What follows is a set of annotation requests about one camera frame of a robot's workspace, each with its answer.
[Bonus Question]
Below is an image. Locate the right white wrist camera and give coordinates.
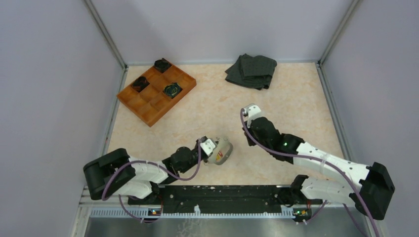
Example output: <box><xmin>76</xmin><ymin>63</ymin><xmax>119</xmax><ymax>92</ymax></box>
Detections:
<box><xmin>241</xmin><ymin>104</ymin><xmax>263</xmax><ymax>128</ymax></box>

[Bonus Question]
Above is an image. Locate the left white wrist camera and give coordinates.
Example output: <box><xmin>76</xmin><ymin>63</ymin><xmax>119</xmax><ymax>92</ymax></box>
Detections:
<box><xmin>200</xmin><ymin>138</ymin><xmax>217</xmax><ymax>157</ymax></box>

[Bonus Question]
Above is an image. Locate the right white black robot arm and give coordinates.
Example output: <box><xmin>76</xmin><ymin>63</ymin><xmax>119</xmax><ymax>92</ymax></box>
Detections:
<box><xmin>241</xmin><ymin>117</ymin><xmax>395</xmax><ymax>220</ymax></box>

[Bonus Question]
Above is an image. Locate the aluminium frame post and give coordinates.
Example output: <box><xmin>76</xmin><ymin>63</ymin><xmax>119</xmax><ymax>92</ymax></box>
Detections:
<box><xmin>83</xmin><ymin>0</ymin><xmax>127</xmax><ymax>70</ymax></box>
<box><xmin>317</xmin><ymin>0</ymin><xmax>363</xmax><ymax>68</ymax></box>

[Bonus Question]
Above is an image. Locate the left aluminium frame post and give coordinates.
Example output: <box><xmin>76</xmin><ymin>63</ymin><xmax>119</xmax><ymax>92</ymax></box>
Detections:
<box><xmin>83</xmin><ymin>0</ymin><xmax>127</xmax><ymax>70</ymax></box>

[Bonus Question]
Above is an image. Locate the orange compartment tray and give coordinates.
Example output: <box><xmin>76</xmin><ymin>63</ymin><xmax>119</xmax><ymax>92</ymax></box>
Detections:
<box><xmin>117</xmin><ymin>60</ymin><xmax>197</xmax><ymax>127</ymax></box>

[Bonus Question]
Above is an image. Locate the black object left compartment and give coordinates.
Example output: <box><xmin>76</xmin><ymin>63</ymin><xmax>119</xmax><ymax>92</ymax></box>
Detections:
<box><xmin>131</xmin><ymin>76</ymin><xmax>150</xmax><ymax>92</ymax></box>

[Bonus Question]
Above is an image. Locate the black object back compartment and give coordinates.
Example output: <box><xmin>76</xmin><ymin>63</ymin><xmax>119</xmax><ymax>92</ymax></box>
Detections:
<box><xmin>154</xmin><ymin>58</ymin><xmax>172</xmax><ymax>73</ymax></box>

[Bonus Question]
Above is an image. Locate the white cable duct rail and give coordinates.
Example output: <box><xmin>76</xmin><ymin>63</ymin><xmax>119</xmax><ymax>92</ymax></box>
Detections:
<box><xmin>90</xmin><ymin>205</ymin><xmax>295</xmax><ymax>219</ymax></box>

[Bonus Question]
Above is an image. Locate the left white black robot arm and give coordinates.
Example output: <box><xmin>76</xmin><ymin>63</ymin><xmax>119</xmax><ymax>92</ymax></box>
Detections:
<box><xmin>83</xmin><ymin>136</ymin><xmax>218</xmax><ymax>204</ymax></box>

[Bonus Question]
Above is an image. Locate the black green coiled object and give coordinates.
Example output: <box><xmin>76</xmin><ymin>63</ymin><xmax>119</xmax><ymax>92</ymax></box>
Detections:
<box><xmin>163</xmin><ymin>82</ymin><xmax>182</xmax><ymax>99</ymax></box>

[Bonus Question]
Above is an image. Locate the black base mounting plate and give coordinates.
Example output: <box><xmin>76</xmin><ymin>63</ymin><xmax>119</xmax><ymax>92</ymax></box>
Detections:
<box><xmin>127</xmin><ymin>185</ymin><xmax>323</xmax><ymax>214</ymax></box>

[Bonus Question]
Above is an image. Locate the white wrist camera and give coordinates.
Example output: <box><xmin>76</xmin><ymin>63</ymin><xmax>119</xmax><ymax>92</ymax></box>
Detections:
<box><xmin>241</xmin><ymin>104</ymin><xmax>263</xmax><ymax>128</ymax></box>
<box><xmin>200</xmin><ymin>138</ymin><xmax>217</xmax><ymax>157</ymax></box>

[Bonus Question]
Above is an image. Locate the right aluminium frame post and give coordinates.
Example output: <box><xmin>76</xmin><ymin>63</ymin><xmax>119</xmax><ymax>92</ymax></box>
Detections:
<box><xmin>317</xmin><ymin>0</ymin><xmax>363</xmax><ymax>68</ymax></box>

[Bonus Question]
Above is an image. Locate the dark grey folded cloth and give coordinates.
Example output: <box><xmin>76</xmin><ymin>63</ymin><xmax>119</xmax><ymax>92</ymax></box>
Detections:
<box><xmin>225</xmin><ymin>54</ymin><xmax>277</xmax><ymax>90</ymax></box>

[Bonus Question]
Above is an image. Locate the black object compartment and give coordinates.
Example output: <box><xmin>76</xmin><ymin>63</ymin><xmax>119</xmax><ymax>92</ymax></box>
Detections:
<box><xmin>154</xmin><ymin>58</ymin><xmax>172</xmax><ymax>73</ymax></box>
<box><xmin>131</xmin><ymin>76</ymin><xmax>150</xmax><ymax>92</ymax></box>

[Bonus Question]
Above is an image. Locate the metal key holder plate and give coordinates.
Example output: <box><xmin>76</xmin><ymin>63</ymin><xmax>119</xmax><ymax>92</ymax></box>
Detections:
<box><xmin>207</xmin><ymin>136</ymin><xmax>233</xmax><ymax>165</ymax></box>

